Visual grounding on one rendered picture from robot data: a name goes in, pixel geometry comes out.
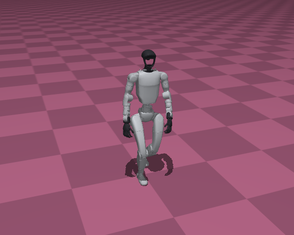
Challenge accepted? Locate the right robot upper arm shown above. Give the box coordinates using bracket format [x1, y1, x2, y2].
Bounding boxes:
[124, 72, 139, 102]

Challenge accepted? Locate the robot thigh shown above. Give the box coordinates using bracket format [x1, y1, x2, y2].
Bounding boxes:
[148, 112, 164, 153]
[130, 113, 148, 158]

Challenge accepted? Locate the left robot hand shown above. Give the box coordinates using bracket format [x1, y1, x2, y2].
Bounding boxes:
[164, 112, 172, 134]

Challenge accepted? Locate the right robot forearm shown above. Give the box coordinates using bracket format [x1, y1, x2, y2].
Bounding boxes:
[123, 94, 130, 121]

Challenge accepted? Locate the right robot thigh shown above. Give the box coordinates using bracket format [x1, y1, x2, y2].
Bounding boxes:
[130, 113, 148, 158]

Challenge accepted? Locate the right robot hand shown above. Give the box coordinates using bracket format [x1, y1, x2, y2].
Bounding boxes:
[123, 117, 134, 138]

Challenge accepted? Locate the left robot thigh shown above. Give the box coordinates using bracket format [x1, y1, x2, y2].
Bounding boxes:
[148, 112, 164, 153]

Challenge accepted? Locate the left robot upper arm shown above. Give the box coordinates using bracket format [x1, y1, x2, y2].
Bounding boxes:
[159, 71, 169, 99]

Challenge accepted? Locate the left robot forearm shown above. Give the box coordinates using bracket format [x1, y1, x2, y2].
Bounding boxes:
[165, 92, 173, 117]

